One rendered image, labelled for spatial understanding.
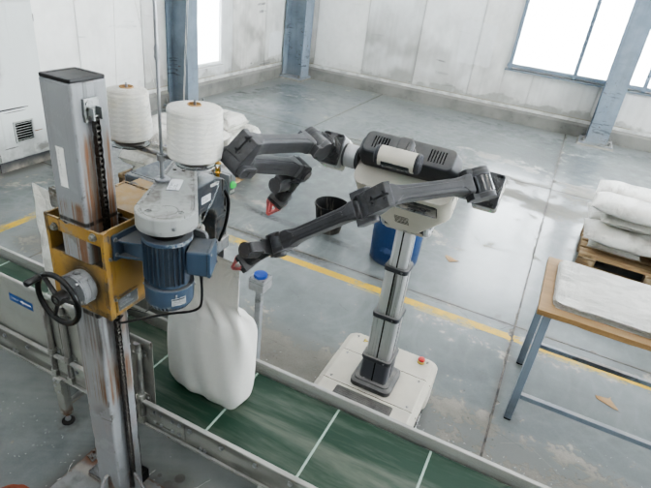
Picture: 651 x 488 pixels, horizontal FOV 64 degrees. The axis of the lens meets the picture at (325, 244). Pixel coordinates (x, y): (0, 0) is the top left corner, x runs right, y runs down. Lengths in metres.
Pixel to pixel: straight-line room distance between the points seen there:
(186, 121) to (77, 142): 0.29
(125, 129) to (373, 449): 1.53
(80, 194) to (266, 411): 1.23
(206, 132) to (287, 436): 1.29
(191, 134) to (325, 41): 9.00
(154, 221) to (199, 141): 0.26
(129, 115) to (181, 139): 0.23
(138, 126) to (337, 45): 8.78
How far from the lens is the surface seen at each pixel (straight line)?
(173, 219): 1.51
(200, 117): 1.52
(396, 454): 2.28
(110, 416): 2.13
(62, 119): 1.56
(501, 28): 9.50
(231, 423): 2.30
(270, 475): 2.17
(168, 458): 2.69
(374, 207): 1.52
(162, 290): 1.65
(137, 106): 1.72
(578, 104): 9.52
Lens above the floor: 2.10
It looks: 29 degrees down
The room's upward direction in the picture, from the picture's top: 7 degrees clockwise
